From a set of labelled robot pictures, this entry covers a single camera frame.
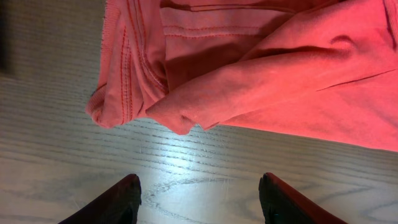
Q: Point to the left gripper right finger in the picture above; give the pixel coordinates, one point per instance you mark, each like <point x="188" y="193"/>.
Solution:
<point x="282" y="204"/>

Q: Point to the red printed t-shirt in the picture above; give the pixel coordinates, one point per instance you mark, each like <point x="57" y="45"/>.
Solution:
<point x="319" y="69"/>

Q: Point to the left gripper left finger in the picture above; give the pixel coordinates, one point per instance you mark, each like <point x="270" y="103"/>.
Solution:
<point x="118" y="205"/>

